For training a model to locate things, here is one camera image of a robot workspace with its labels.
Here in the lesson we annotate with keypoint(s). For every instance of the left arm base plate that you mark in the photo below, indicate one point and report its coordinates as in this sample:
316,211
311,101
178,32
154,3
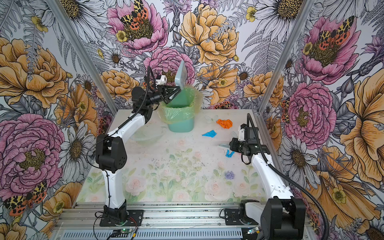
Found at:
130,218

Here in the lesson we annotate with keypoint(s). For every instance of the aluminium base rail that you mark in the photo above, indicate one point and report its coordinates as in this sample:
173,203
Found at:
157,221

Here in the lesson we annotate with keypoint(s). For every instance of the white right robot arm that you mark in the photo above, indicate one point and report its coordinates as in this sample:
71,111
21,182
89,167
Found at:
282,216

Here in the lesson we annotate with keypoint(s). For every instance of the aluminium corner post right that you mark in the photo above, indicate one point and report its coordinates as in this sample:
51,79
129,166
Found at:
291,41

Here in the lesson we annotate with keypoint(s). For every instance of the aluminium corner post left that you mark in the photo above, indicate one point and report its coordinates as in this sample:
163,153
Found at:
64,21

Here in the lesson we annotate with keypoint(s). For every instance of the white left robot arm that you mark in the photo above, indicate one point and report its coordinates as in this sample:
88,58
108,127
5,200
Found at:
111,155

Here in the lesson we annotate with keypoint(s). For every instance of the blue crumpled paper middle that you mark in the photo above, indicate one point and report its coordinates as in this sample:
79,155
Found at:
210,134

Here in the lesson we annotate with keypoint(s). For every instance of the aluminium corner post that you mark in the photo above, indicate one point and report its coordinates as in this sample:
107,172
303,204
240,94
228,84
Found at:
291,41
64,21

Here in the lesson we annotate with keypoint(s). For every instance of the small blue paper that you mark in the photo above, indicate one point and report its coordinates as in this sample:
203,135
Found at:
230,153

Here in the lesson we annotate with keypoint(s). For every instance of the grey-green plastic dustpan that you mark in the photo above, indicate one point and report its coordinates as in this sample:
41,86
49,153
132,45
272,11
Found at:
181,76

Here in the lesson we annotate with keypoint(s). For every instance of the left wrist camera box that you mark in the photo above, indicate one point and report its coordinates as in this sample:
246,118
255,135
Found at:
161,80

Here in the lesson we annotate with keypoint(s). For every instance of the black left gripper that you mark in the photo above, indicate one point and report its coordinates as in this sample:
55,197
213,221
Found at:
169,97

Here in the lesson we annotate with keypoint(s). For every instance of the grey-green hand brush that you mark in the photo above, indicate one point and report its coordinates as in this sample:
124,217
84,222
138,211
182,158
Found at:
226,146

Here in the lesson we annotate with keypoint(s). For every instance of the green plastic trash bin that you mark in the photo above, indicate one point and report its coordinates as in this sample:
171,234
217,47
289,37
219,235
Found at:
180,112

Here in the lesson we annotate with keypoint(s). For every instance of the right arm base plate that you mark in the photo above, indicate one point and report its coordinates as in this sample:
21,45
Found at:
237,217

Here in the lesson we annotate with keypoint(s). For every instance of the large orange crumpled paper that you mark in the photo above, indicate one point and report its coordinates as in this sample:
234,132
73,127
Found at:
225,124

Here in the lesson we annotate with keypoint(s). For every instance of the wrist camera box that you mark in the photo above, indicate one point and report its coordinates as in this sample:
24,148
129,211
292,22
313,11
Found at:
161,80
241,135

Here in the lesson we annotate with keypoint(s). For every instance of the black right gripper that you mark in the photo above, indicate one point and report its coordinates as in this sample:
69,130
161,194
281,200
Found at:
233,146

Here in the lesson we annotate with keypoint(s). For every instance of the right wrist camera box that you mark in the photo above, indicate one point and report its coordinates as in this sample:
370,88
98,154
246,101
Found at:
241,135

